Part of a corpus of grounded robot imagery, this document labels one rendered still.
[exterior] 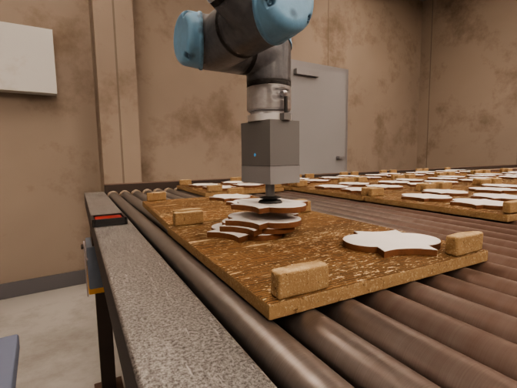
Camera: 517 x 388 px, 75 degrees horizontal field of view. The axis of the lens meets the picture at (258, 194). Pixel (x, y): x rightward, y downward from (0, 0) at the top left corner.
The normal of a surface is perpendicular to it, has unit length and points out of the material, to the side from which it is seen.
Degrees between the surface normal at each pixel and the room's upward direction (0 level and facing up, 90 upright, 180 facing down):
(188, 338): 0
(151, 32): 90
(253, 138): 90
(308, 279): 86
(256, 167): 90
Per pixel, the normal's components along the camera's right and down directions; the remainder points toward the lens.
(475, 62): -0.84, 0.07
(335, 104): 0.54, 0.08
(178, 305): -0.01, -0.99
